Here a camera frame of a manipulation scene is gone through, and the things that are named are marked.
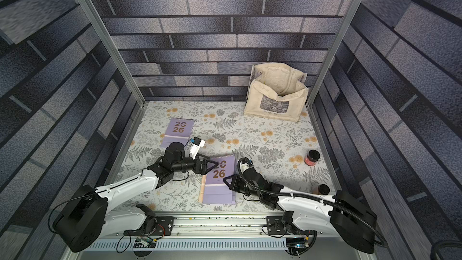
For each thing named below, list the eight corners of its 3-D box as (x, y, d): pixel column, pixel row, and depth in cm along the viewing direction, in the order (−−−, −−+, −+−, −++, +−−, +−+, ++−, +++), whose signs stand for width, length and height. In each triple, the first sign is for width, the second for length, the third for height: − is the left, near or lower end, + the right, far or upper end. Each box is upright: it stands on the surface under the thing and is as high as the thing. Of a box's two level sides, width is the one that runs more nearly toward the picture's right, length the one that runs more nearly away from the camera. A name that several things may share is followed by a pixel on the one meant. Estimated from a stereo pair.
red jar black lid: (304, 166, 93) (310, 159, 87) (302, 157, 97) (307, 149, 90) (315, 166, 93) (321, 159, 87) (312, 157, 97) (318, 149, 90)
